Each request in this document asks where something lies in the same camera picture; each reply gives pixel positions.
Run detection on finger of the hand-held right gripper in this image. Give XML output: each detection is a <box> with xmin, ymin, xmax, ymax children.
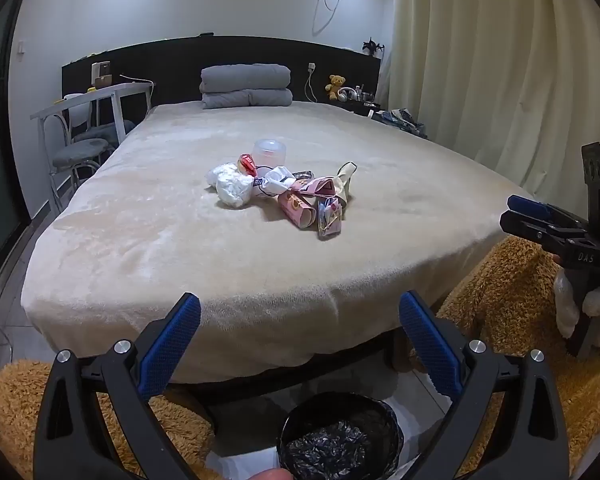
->
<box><xmin>499</xmin><ymin>211</ymin><xmax>587</xmax><ymax>261</ymax></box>
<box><xmin>506</xmin><ymin>195</ymin><xmax>588</xmax><ymax>233</ymax></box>

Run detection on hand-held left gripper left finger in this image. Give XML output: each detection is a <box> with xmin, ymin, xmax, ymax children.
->
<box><xmin>32</xmin><ymin>291</ymin><xmax>216</xmax><ymax>480</ymax></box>

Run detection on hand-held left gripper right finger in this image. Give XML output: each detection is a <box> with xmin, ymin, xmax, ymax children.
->
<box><xmin>399</xmin><ymin>290</ymin><xmax>571</xmax><ymax>480</ymax></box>

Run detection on bin with black bag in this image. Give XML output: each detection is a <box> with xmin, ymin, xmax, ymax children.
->
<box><xmin>277</xmin><ymin>392</ymin><xmax>405</xmax><ymax>480</ymax></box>

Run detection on clear packet with colourful contents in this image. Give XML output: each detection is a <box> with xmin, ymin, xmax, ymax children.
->
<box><xmin>316</xmin><ymin>196</ymin><xmax>344</xmax><ymax>240</ymax></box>

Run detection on white plastic bag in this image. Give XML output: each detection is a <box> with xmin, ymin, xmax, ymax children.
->
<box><xmin>205</xmin><ymin>161</ymin><xmax>255</xmax><ymax>209</ymax></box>

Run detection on pink printed box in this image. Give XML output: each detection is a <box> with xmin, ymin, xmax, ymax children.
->
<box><xmin>277</xmin><ymin>190</ymin><xmax>319</xmax><ymax>230</ymax></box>

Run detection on beige paper bag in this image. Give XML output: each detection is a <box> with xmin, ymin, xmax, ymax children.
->
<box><xmin>332</xmin><ymin>161</ymin><xmax>357</xmax><ymax>211</ymax></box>

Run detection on white printed wrapper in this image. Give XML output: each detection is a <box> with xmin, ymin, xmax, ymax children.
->
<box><xmin>252</xmin><ymin>165</ymin><xmax>296</xmax><ymax>199</ymax></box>

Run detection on pink wrapper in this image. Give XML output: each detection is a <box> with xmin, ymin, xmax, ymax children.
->
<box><xmin>292</xmin><ymin>176</ymin><xmax>336</xmax><ymax>199</ymax></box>

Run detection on clear plastic cup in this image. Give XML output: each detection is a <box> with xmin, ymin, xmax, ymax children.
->
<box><xmin>252</xmin><ymin>139</ymin><xmax>287</xmax><ymax>168</ymax></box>

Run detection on person's right hand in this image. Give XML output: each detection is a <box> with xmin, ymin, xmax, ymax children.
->
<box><xmin>552</xmin><ymin>269</ymin><xmax>600</xmax><ymax>351</ymax></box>

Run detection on person's right leg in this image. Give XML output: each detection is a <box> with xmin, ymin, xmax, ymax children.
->
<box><xmin>410</xmin><ymin>235</ymin><xmax>600</xmax><ymax>480</ymax></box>

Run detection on person's leg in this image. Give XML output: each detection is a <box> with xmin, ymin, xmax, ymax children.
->
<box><xmin>0</xmin><ymin>359</ymin><xmax>216</xmax><ymax>480</ymax></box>
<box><xmin>410</xmin><ymin>235</ymin><xmax>600</xmax><ymax>480</ymax></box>

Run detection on beige fleece bed blanket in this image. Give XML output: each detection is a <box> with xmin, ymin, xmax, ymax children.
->
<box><xmin>20</xmin><ymin>100</ymin><xmax>536</xmax><ymax>386</ymax></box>

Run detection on cream curtain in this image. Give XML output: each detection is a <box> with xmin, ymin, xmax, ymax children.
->
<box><xmin>387</xmin><ymin>0</ymin><xmax>600</xmax><ymax>201</ymax></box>

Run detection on pile of blue clothes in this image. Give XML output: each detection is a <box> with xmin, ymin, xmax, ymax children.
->
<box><xmin>371</xmin><ymin>107</ymin><xmax>429</xmax><ymax>139</ymax></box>

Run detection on person's left leg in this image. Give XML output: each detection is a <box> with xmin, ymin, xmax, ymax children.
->
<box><xmin>0</xmin><ymin>359</ymin><xmax>216</xmax><ymax>480</ymax></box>

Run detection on grey cushioned chair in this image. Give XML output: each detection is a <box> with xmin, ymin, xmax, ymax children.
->
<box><xmin>37</xmin><ymin>110</ymin><xmax>113</xmax><ymax>201</ymax></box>
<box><xmin>74</xmin><ymin>119</ymin><xmax>137</xmax><ymax>152</ymax></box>

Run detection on folded grey blanket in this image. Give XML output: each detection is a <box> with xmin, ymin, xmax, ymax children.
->
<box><xmin>200</xmin><ymin>64</ymin><xmax>291</xmax><ymax>95</ymax></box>
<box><xmin>201</xmin><ymin>89</ymin><xmax>294</xmax><ymax>110</ymax></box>

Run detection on white metal table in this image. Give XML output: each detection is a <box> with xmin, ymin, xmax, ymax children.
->
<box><xmin>29</xmin><ymin>82</ymin><xmax>153</xmax><ymax>216</ymax></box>

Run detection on black headboard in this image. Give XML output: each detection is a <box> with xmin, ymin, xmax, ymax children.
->
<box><xmin>61</xmin><ymin>35</ymin><xmax>383</xmax><ymax>111</ymax></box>

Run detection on black bed frame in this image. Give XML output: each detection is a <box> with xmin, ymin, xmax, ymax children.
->
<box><xmin>165</xmin><ymin>330</ymin><xmax>417</xmax><ymax>403</ymax></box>

